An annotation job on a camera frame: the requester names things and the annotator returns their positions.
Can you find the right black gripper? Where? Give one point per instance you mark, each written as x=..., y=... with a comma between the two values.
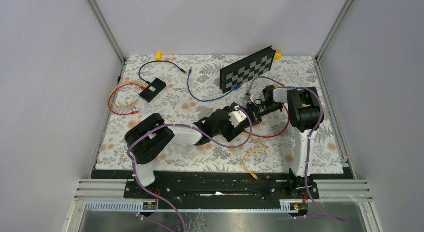
x=252, y=106

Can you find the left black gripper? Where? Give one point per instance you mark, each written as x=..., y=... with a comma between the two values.
x=229, y=134

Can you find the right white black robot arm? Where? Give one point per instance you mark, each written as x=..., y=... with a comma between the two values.
x=305, y=113

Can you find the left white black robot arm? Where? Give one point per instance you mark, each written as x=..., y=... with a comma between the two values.
x=147, y=139

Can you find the floral patterned table mat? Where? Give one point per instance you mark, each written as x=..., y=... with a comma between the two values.
x=193, y=92

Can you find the black white checkerboard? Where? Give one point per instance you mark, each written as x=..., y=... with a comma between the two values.
x=246, y=69

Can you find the right yellow corner clip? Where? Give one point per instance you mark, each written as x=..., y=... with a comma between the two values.
x=277, y=56

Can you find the yellow corner clip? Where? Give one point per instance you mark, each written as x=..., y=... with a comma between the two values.
x=277, y=56
x=158, y=56

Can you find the small black adapter box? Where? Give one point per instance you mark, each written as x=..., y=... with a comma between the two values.
x=152, y=90

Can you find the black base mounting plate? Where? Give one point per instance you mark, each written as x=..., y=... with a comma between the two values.
x=212, y=190

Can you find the left yellow corner clip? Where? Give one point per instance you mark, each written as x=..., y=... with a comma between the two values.
x=158, y=56

